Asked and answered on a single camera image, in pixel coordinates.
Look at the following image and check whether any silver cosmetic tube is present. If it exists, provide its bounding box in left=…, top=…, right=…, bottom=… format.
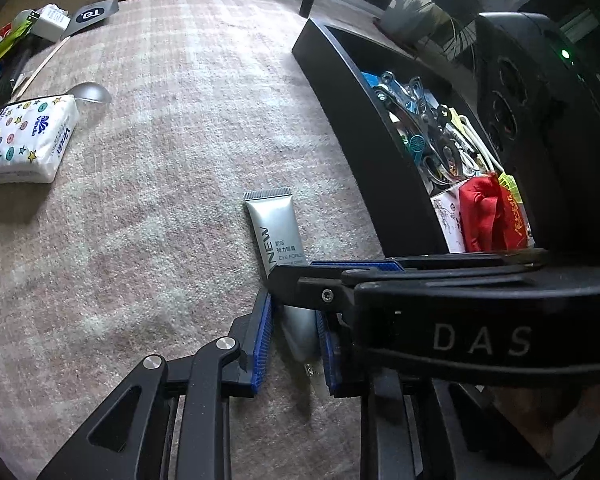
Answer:
left=244, top=188, right=320, bottom=376

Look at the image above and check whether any white dotted tissue pack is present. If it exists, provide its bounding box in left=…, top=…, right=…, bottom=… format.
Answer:
left=0, top=94, right=80, bottom=184

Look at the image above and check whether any red fabric pouch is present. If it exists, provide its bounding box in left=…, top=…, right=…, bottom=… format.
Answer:
left=457, top=174, right=528, bottom=252

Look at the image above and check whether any black storage box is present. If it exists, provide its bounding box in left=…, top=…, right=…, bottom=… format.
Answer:
left=290, top=16, right=537, bottom=258

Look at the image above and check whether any potted plant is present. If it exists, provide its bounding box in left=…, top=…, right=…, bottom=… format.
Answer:
left=344, top=0, right=483, bottom=58

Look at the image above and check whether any metal spoon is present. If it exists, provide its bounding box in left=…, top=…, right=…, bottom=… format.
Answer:
left=66, top=81, right=111, bottom=105

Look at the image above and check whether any grey sachet with logo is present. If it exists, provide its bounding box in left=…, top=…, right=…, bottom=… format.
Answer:
left=61, top=0, right=119, bottom=39

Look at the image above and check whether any green snack packet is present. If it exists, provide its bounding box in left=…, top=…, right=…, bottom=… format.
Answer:
left=0, top=10, right=40, bottom=59

